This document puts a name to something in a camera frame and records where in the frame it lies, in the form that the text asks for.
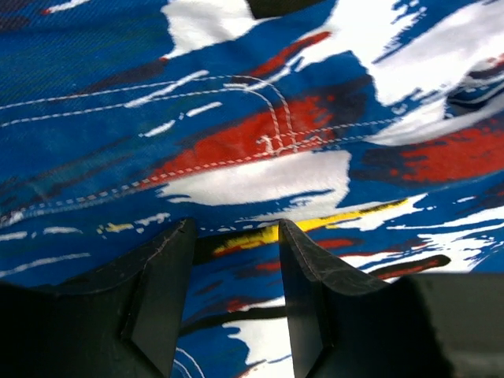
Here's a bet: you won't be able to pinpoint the blue patterned trousers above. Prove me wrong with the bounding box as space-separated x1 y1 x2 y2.
1 1 503 377

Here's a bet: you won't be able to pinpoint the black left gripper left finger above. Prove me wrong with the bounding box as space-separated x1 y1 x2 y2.
1 219 197 377

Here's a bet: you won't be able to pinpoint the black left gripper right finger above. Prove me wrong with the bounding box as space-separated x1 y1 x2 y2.
279 220 503 377

